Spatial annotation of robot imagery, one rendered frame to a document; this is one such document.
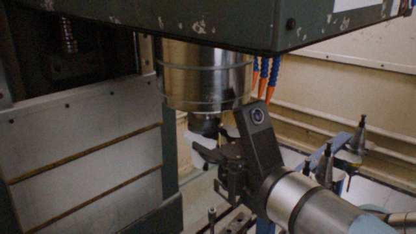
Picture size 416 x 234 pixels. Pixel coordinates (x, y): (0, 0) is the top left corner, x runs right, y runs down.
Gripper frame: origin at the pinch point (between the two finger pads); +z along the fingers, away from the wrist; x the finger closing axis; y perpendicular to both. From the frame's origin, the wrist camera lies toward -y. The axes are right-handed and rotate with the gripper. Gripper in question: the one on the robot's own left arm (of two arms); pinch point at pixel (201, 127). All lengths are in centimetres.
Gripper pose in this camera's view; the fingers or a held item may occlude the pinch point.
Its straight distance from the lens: 58.7
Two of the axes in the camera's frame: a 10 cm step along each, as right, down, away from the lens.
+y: 0.0, 9.1, 4.2
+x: 8.2, -2.4, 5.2
